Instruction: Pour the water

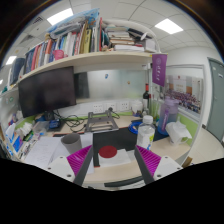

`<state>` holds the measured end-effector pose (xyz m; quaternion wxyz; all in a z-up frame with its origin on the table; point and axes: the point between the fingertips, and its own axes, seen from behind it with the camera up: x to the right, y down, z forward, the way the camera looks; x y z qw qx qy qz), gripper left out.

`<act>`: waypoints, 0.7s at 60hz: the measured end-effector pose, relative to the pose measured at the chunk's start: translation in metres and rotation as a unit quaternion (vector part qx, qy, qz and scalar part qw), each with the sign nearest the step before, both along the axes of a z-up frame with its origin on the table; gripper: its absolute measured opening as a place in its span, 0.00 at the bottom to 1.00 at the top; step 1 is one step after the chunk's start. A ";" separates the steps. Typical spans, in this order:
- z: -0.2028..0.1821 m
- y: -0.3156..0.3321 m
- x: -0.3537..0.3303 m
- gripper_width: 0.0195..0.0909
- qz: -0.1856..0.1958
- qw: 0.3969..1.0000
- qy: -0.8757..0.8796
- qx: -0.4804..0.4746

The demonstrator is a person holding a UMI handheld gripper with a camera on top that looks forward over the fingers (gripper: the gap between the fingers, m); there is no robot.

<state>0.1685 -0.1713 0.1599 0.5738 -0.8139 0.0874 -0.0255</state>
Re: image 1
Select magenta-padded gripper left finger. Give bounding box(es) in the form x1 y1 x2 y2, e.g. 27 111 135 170
45 144 95 188

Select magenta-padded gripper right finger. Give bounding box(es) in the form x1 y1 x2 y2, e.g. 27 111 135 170
133 144 184 186

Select clear plastic water bottle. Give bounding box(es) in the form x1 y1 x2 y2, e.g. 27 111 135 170
136 115 156 152

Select large purple water bottle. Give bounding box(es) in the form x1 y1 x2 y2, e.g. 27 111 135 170
157 97 180 136

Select grey cup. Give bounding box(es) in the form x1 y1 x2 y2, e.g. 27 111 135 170
60 133 83 155

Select small white paper sheet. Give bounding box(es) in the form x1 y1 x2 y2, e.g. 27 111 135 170
98 148 133 168

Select flat round red coaster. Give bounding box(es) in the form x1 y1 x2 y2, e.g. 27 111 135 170
98 145 118 160

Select black desk mat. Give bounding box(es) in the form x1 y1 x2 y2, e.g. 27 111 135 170
91 126 168 168

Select handwritten white paper sheet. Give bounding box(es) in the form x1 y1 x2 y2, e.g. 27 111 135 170
24 135 64 170

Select grey metal laptop stand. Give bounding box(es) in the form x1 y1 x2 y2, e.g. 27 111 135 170
84 109 120 134

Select blue electronic box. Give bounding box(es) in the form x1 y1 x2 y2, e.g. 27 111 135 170
48 118 62 130

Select clear plastic box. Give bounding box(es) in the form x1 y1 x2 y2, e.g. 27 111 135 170
33 120 50 134

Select clear tall glass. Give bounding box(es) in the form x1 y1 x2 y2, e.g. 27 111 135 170
149 99 162 118

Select white tissue pack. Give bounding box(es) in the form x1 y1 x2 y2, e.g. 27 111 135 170
18 121 34 136

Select blue tissue box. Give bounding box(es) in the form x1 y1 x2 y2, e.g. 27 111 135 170
11 133 24 153

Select dark wine bottle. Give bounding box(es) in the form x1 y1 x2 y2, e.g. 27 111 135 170
142 83 151 111

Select group photo poster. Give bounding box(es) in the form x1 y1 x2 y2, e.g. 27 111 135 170
165 73 204 114

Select black computer monitor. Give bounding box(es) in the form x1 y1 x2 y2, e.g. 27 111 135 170
17 65 78 122

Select grey door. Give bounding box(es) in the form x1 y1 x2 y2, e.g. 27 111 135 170
206 57 224 143

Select purple hanging pennant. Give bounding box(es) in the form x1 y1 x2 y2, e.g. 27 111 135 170
151 53 168 88

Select black cables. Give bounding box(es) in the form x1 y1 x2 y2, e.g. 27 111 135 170
59 113 88 133

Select coiled blue cable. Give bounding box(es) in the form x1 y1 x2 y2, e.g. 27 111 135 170
128 120 145 135

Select white wall power socket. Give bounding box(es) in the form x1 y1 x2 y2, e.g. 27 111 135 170
119 100 131 112
92 103 105 114
105 101 118 112

